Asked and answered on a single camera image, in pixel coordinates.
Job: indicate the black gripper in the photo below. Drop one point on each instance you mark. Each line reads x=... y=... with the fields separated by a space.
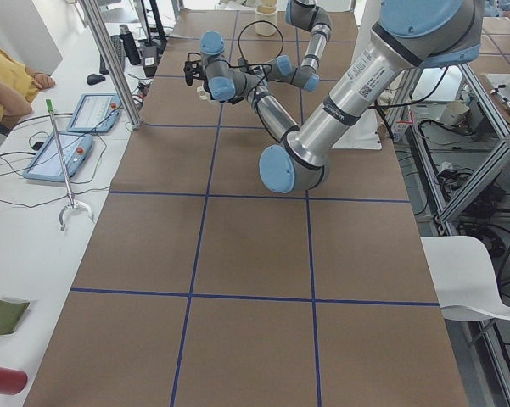
x=201 y=90

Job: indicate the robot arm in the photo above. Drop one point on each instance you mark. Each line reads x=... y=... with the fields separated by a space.
x=227 y=83
x=407 y=35

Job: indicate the black water bottle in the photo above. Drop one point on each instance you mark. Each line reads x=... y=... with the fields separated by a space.
x=129 y=45

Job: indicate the cream lidded bin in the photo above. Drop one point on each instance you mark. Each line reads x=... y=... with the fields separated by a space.
x=266 y=18

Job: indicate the black computer mouse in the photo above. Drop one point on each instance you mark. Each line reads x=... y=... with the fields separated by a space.
x=94 y=79

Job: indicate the far teach pendant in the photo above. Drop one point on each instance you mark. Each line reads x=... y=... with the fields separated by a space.
x=95 y=112

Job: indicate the teach pendant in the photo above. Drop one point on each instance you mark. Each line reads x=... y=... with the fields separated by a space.
x=46 y=165
x=95 y=112

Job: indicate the near teach pendant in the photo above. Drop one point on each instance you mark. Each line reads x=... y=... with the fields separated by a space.
x=46 y=165

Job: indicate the green-tipped grabber stick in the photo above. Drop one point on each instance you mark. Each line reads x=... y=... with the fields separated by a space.
x=73 y=203

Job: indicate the person in yellow shirt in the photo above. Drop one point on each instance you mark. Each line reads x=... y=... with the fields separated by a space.
x=19 y=85

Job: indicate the green bean bag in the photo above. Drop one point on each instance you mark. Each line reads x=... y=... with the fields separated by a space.
x=10 y=315

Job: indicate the white chair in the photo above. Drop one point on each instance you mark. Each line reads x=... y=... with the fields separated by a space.
x=464 y=279

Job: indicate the red cylinder bottle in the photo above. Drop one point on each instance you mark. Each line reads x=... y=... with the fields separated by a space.
x=12 y=381

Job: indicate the aluminium frame post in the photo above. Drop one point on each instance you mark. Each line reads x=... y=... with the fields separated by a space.
x=104 y=45

